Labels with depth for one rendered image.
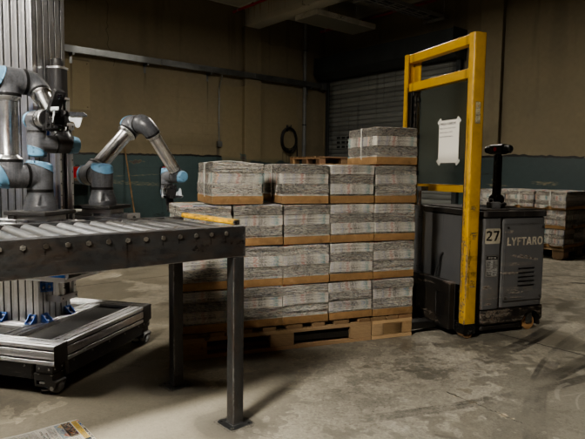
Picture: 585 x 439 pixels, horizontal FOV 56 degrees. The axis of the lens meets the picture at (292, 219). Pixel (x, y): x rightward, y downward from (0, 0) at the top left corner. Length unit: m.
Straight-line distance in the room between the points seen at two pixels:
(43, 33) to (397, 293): 2.44
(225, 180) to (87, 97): 6.91
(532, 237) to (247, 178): 1.91
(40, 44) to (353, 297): 2.17
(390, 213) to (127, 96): 7.22
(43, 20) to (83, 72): 6.59
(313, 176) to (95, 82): 7.04
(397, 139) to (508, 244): 0.99
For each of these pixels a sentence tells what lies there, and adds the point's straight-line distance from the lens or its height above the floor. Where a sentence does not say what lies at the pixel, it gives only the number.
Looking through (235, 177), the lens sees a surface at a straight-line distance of 2.97.
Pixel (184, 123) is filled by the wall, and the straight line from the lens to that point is 10.38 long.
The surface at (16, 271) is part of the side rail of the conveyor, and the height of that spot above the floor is 0.71.
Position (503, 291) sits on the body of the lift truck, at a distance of 3.76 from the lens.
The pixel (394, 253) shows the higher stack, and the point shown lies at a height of 0.53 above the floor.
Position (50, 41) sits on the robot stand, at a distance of 3.19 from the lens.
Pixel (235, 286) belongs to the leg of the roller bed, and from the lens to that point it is 2.15.
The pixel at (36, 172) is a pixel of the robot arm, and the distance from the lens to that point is 2.77.
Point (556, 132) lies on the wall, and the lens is 9.29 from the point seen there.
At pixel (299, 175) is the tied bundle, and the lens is 3.08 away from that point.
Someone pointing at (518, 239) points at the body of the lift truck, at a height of 0.60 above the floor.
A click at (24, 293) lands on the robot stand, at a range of 3.13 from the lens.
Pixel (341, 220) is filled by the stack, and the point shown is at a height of 0.73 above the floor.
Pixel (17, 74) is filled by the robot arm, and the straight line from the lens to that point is 2.77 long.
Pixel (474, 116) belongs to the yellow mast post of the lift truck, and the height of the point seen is 1.36.
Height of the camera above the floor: 1.01
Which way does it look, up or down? 5 degrees down
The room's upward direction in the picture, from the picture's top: 1 degrees clockwise
